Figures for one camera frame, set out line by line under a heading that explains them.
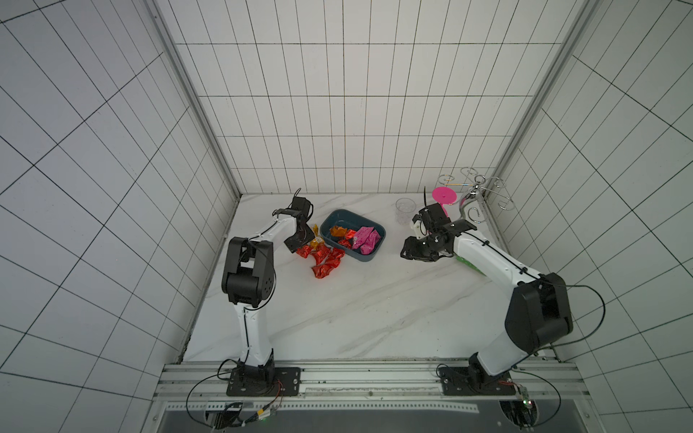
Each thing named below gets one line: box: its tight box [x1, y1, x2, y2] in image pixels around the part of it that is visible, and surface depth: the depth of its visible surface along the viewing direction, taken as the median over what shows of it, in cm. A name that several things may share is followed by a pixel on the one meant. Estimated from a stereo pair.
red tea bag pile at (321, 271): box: [311, 264, 334, 279], surface depth 94 cm
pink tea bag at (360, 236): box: [351, 226, 375, 250], surface depth 101 cm
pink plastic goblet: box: [431, 185, 458, 218], surface depth 83 cm
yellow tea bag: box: [310, 223, 325, 251], surface depth 102 cm
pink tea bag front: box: [360, 229, 382, 256], surface depth 100 cm
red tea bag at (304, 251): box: [295, 244, 312, 259], surface depth 100 cm
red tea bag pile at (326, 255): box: [311, 243, 345, 268], surface depth 99 cm
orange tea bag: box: [329, 225, 348, 238], surface depth 100 cm
